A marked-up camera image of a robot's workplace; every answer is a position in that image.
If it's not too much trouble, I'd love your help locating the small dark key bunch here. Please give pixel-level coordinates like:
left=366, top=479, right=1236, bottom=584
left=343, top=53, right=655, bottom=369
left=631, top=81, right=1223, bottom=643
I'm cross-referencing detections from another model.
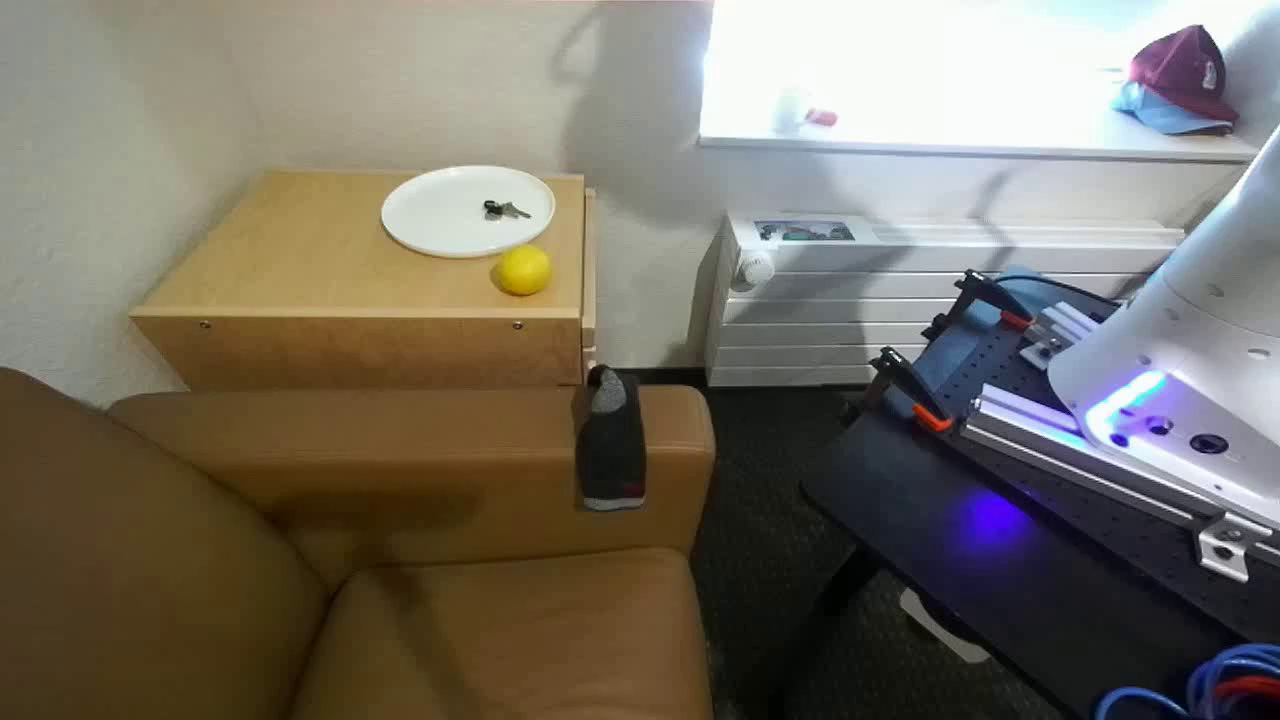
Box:
left=482, top=200, right=531, bottom=220

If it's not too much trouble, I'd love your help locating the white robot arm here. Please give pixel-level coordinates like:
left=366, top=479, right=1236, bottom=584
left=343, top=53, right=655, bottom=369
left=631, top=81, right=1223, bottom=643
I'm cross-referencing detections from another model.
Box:
left=1047, top=133, right=1280, bottom=524

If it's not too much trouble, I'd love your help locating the black grey sock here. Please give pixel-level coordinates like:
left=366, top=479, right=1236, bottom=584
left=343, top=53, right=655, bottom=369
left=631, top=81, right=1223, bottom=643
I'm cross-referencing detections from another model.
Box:
left=578, top=363, right=650, bottom=511

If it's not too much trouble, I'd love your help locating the yellow lemon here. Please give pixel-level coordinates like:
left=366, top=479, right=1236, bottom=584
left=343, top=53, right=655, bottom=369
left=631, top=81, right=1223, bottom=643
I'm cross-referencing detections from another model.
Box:
left=492, top=244, right=554, bottom=298

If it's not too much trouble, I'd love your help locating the white round plate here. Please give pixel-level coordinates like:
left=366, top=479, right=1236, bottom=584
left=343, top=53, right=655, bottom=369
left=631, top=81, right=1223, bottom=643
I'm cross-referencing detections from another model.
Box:
left=379, top=166, right=556, bottom=259

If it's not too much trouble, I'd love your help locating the white window sill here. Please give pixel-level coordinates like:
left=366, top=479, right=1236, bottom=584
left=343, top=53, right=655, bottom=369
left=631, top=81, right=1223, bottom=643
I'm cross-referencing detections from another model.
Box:
left=698, top=115, right=1256, bottom=166

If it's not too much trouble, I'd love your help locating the small red white object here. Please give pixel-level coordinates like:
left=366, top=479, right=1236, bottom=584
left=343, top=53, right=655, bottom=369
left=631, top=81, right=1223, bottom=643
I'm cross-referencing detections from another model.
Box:
left=803, top=107, right=842, bottom=129

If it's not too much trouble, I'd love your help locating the tan leather armchair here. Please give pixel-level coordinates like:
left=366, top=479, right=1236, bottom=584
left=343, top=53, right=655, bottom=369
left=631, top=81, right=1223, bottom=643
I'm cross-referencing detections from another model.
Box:
left=0, top=369, right=718, bottom=720

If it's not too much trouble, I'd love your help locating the light wooden side table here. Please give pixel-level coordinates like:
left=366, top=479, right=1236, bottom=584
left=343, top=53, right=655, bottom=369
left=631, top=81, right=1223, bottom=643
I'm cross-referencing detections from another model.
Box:
left=133, top=173, right=596, bottom=387

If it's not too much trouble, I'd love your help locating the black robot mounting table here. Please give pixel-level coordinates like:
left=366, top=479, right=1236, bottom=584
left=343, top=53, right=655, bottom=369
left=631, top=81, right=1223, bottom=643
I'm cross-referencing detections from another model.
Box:
left=767, top=273, right=1280, bottom=720

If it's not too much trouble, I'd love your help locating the maroon baseball cap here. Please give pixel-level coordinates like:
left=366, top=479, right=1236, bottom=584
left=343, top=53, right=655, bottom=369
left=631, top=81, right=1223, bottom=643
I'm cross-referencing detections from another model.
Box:
left=1127, top=26, right=1236, bottom=129

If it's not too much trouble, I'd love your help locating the white wall heater unit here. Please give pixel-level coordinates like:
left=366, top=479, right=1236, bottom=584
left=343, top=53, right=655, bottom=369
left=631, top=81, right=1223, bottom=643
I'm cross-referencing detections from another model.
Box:
left=704, top=214, right=1182, bottom=387

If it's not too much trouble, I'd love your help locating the orange handled black clamp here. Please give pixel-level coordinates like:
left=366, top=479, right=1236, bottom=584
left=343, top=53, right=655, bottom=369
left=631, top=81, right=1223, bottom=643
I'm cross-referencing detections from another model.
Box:
left=874, top=347, right=957, bottom=435

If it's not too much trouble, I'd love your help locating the aluminium rail bracket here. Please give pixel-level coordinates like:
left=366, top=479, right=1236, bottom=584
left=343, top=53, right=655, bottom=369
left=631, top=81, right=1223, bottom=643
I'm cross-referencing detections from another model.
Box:
left=959, top=374, right=1280, bottom=584

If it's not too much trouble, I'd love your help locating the blue coiled cable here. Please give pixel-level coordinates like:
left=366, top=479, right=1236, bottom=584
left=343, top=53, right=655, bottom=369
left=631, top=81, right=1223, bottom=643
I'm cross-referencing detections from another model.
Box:
left=1091, top=639, right=1280, bottom=720

